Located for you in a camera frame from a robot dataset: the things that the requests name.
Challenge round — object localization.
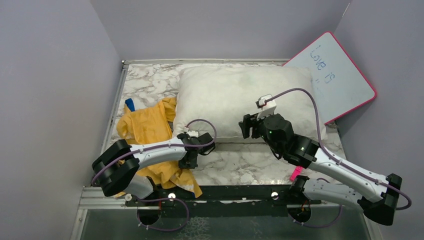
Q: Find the yellow Mickey Mouse pillowcase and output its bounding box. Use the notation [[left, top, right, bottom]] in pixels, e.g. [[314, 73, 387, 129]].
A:
[[116, 97, 203, 198]]

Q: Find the white pillow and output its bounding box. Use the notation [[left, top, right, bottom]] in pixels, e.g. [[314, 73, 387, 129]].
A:
[[173, 65, 328, 143]]

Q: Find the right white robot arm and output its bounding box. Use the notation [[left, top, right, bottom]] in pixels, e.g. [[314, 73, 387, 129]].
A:
[[238, 114, 402, 226]]

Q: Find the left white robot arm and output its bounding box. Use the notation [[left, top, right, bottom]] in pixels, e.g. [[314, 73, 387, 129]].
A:
[[91, 132, 215, 206]]

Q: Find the pink marker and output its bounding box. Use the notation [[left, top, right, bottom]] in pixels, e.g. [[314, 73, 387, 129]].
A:
[[289, 166, 304, 182]]

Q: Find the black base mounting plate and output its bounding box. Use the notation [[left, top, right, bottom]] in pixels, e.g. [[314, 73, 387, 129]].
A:
[[125, 184, 321, 223]]

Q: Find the pink framed whiteboard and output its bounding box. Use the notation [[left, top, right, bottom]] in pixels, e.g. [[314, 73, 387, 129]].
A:
[[284, 31, 377, 124]]

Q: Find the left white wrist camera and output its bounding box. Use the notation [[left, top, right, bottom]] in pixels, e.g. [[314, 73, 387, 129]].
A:
[[186, 130, 199, 138]]

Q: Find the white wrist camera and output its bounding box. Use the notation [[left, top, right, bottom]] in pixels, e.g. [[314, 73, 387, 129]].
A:
[[256, 94, 277, 121], [186, 130, 199, 138]]

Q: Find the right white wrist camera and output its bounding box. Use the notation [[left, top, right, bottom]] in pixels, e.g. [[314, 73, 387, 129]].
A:
[[256, 94, 277, 121]]

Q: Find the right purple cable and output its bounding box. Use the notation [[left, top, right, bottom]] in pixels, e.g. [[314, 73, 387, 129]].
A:
[[264, 87, 413, 229]]

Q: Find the purple cable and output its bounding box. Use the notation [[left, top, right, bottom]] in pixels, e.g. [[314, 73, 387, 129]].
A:
[[264, 87, 413, 229], [91, 118, 218, 233]]

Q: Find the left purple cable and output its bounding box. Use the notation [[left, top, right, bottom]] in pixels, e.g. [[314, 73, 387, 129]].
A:
[[91, 118, 218, 233]]

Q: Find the aluminium table frame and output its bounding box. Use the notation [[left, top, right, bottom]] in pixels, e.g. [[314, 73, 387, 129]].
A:
[[71, 59, 382, 240]]

